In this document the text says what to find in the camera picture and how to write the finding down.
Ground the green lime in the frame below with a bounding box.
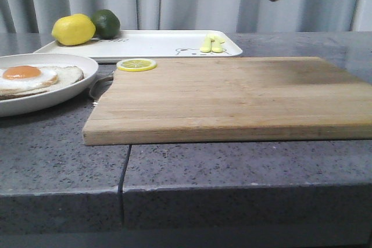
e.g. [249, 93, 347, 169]
[91, 9, 120, 39]

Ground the grey curtain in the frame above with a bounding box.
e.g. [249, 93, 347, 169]
[1, 0, 371, 34]

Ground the yellow plastic fork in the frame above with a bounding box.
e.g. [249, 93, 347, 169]
[199, 34, 215, 53]

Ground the fried egg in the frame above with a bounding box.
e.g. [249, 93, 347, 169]
[1, 66, 58, 95]

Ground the metal cutting board handle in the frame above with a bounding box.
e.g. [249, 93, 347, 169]
[88, 71, 114, 106]

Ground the white round plate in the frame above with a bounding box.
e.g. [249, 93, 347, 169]
[1, 53, 98, 117]

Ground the white bear tray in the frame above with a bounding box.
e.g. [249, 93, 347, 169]
[35, 30, 242, 63]

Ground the lemon slice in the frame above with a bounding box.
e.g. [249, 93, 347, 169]
[116, 58, 157, 72]

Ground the yellow lemon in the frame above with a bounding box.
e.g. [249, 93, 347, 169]
[51, 13, 96, 46]

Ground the wooden cutting board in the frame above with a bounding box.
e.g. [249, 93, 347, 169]
[83, 57, 371, 145]

